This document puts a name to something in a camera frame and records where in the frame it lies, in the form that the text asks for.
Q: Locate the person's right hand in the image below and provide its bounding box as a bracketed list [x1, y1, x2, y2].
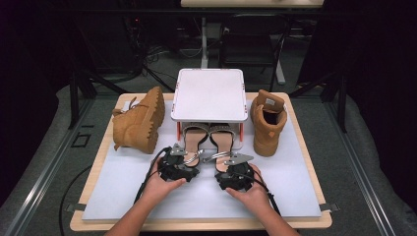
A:
[225, 163, 273, 215]

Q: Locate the thin black cable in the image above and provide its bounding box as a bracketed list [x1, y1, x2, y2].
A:
[59, 164, 93, 236]

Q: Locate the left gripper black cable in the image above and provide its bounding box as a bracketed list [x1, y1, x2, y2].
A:
[133, 146, 172, 205]

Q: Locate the tan suede boot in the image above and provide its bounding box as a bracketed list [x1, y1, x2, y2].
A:
[250, 88, 288, 157]
[111, 86, 166, 155]

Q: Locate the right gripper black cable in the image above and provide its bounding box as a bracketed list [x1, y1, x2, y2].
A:
[252, 170, 282, 217]

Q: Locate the white floor cable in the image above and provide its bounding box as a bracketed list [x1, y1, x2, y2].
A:
[178, 46, 204, 59]

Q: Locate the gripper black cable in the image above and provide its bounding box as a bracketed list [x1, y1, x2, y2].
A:
[252, 170, 282, 217]
[133, 146, 172, 205]

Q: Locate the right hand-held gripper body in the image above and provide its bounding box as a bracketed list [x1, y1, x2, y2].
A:
[223, 152, 256, 193]

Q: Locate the person's left hand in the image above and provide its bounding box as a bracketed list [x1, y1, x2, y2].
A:
[142, 158, 187, 206]

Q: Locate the black metal stand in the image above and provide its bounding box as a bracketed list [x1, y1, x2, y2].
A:
[288, 70, 348, 134]
[67, 68, 129, 131]

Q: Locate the white desk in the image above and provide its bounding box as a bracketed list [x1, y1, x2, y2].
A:
[180, 0, 325, 86]

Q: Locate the white table mat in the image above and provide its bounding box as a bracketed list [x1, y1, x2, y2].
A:
[82, 99, 323, 220]

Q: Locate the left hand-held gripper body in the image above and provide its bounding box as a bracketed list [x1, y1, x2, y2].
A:
[157, 143, 195, 182]

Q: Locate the black silver strap sandal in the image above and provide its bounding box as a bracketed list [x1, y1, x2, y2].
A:
[182, 122, 209, 168]
[202, 122, 237, 174]

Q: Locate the white shoe rack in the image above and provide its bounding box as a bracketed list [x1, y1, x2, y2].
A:
[170, 68, 249, 150]

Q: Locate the black folding chair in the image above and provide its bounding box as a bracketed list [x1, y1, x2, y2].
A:
[218, 13, 293, 92]

